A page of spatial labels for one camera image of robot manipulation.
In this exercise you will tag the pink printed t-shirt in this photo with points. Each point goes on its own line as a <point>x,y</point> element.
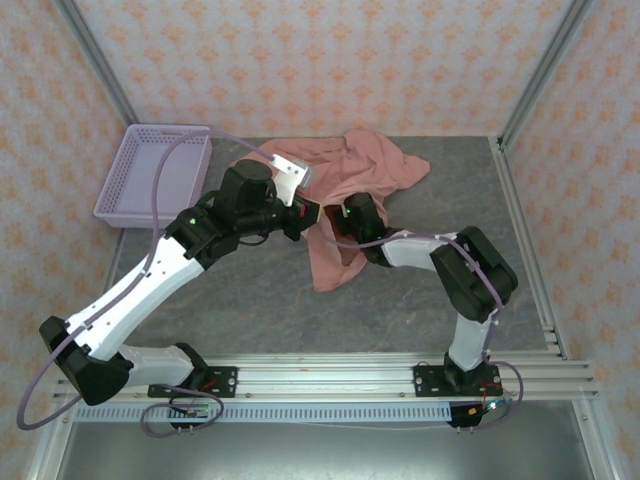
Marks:
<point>365,160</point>

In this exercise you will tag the lilac plastic basket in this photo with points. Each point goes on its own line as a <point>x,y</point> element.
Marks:
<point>130,175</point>

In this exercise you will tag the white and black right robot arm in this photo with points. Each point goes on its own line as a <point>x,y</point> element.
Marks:
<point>475,280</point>

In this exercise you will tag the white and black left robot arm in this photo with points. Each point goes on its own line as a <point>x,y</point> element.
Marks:
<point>140,290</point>

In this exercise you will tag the small circuit board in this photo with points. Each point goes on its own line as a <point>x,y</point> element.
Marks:
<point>195,411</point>
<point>487,406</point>

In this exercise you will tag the grey metal sheet panel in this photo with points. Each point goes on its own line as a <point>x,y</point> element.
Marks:
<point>325,455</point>

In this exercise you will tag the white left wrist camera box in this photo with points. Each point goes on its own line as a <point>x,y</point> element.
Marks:
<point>290,175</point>

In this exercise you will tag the aluminium table side rail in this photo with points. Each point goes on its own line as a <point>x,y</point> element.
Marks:
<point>110,277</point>
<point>519,210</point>

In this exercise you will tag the aluminium mounting rail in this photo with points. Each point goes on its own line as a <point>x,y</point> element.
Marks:
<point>325,382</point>

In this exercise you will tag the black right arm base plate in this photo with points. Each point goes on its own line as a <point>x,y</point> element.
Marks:
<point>425,380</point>

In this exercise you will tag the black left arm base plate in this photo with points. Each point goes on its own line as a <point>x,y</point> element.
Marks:
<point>227,375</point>

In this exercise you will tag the aluminium frame post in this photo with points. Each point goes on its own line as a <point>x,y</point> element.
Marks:
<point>541,75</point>
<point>107,75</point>

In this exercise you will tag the short aluminium frame strut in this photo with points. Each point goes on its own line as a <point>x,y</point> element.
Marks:
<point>52,440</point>
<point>595,445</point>

